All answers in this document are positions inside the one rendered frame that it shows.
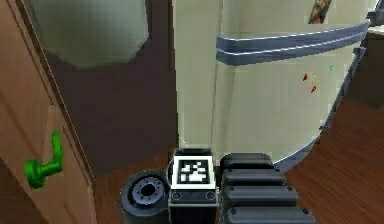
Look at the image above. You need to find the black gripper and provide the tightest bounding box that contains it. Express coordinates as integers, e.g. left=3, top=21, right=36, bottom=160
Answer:
left=119, top=169, right=172, bottom=224

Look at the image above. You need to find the brown wooden room door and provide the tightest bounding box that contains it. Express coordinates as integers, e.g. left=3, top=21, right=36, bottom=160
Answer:
left=0, top=0, right=98, bottom=224

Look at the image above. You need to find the white fridge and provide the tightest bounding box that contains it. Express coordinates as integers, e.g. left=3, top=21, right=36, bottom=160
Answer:
left=171, top=0, right=379, bottom=174

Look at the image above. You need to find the brown picture on fridge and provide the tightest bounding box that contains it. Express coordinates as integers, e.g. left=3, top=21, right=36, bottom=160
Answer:
left=307, top=0, right=333, bottom=25

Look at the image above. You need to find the green door handle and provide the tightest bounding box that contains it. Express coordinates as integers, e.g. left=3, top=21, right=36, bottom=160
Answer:
left=23, top=129, right=64, bottom=190

